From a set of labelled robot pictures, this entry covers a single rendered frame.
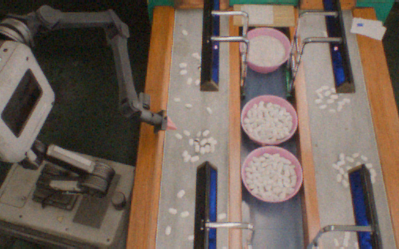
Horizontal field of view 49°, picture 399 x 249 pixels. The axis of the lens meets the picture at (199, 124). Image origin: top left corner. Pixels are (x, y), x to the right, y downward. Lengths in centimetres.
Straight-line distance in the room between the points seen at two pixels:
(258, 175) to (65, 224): 97
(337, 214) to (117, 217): 103
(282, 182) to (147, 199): 60
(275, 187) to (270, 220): 14
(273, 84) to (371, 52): 53
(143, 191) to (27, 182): 73
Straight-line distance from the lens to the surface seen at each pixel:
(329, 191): 203
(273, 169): 202
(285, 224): 201
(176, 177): 200
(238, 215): 190
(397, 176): 212
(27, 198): 242
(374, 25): 260
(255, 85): 233
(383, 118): 225
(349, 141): 217
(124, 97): 190
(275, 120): 214
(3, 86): 153
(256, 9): 253
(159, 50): 236
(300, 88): 224
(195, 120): 213
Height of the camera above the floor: 256
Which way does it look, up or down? 60 degrees down
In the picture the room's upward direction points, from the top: 3 degrees counter-clockwise
